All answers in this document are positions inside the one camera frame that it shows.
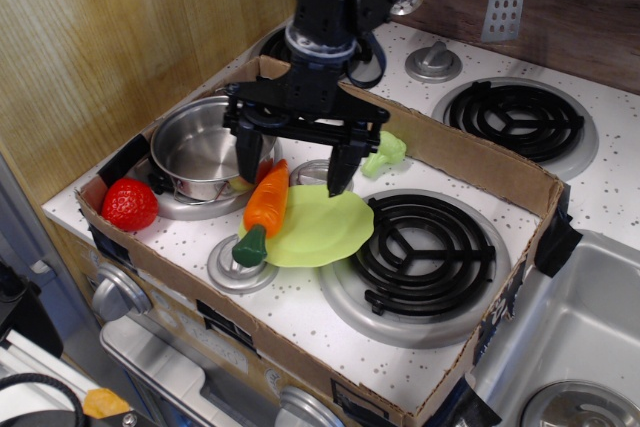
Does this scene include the silver knob near plate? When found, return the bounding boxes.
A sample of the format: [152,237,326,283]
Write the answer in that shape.
[207,235,278,295]

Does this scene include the silver back stove knob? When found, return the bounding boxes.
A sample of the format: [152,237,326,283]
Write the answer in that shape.
[405,41,462,84]

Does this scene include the red toy strawberry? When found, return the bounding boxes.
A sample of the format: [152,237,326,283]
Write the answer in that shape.
[101,178,159,232]

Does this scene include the silver oven door handle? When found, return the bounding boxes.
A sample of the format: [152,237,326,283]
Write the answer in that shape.
[100,317,277,426]

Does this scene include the silver knob behind plate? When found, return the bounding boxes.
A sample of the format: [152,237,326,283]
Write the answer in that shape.
[289,159,329,191]

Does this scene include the front right black burner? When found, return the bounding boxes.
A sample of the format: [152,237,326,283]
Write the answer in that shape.
[350,193,497,318]

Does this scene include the green toy broccoli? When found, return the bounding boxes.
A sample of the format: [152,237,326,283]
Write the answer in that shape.
[361,131,407,178]

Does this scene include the silver toy sink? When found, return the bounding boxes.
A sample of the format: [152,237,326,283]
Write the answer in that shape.
[473,231,639,426]

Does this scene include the black cable bottom left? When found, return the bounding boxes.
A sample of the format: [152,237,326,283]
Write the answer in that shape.
[0,372,86,427]

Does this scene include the back left black burner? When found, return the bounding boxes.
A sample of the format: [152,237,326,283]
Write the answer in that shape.
[250,27,373,80]

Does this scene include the hanging metal spatula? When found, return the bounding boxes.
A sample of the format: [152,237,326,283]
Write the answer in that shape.
[481,0,524,43]

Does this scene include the brown cardboard fence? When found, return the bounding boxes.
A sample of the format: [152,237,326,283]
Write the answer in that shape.
[76,86,570,426]

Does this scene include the silver oven knob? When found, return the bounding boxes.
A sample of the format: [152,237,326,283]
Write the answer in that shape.
[274,386,344,427]
[92,263,152,322]

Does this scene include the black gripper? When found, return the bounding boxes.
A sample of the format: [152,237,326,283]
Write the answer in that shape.
[223,65,390,197]

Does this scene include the back right black burner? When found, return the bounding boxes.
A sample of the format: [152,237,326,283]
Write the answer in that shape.
[442,80,586,163]

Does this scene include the orange toy carrot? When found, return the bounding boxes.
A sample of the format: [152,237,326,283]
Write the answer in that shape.
[232,159,289,267]

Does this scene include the stainless steel pot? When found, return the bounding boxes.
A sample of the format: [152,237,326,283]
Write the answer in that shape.
[150,95,255,204]

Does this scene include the silver oven front knob left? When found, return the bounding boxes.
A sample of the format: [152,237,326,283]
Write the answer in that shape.
[92,263,152,322]

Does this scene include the light green toy plate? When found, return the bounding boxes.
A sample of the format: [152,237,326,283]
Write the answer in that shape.
[264,185,374,268]

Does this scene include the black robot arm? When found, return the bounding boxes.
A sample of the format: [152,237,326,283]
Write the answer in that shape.
[224,0,394,196]

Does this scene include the silver oven front knob right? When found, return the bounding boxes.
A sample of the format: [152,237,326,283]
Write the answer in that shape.
[274,386,344,427]

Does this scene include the black burner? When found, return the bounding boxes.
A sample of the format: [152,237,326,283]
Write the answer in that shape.
[250,27,373,80]
[442,80,586,163]
[350,193,497,318]

